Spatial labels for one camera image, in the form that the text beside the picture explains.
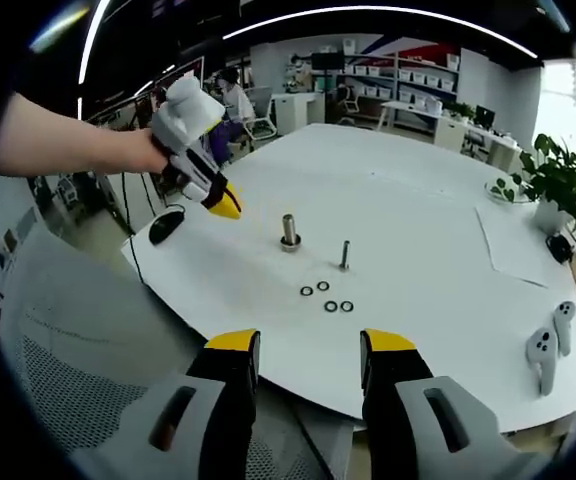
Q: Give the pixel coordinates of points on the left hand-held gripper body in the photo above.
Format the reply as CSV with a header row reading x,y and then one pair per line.
x,y
185,117

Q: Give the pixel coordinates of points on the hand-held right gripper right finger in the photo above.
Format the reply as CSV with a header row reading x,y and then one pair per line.
x,y
403,415

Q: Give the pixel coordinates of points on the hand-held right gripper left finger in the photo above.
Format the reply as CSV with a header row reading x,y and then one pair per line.
x,y
208,415

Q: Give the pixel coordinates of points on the thick threaded metal stud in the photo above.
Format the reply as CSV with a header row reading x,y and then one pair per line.
x,y
290,227

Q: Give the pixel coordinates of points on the large black washer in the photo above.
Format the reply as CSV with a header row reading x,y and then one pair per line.
x,y
284,243

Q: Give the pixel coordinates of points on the small metal washer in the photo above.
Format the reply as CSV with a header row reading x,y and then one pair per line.
x,y
302,291

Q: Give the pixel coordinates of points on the thin threaded metal stud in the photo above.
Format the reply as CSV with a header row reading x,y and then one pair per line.
x,y
344,255

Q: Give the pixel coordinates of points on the person's left hand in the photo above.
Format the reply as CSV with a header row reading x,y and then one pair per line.
x,y
145,150

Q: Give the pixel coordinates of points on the black computer mouse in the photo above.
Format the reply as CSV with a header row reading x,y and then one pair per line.
x,y
165,227

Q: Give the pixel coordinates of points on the grey background office chair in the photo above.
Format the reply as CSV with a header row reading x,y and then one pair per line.
x,y
263,112

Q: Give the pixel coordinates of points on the white cabinet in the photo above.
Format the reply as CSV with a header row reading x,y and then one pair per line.
x,y
298,112

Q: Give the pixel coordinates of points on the black display on stand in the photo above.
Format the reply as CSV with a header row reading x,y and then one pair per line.
x,y
326,61

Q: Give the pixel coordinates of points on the white background chair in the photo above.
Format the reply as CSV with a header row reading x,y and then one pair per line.
x,y
349,102

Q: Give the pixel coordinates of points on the white game controller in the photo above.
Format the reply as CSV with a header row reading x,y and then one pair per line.
x,y
543,350
564,325

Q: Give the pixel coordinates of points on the grey mesh office chair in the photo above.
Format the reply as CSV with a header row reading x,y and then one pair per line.
x,y
83,310

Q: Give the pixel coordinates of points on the white paper sheet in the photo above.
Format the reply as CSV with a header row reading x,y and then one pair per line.
x,y
508,245

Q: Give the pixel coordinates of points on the curved ceiling light strip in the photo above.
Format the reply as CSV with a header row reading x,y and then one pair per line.
x,y
368,10

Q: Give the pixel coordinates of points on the storage shelf with white bins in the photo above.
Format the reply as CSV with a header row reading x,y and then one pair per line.
x,y
408,77

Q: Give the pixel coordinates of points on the small black object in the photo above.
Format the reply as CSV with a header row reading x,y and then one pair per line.
x,y
559,248

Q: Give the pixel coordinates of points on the curved white background desk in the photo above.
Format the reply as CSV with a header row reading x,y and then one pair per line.
x,y
443,127

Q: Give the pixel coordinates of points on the white plant pot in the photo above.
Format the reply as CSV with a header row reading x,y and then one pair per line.
x,y
550,217

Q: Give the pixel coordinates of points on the small background plant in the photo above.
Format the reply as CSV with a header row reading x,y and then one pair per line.
x,y
460,110

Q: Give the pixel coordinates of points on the small black background monitor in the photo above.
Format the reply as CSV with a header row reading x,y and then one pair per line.
x,y
484,116

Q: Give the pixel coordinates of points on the green potted plant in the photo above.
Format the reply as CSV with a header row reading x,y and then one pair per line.
x,y
563,175

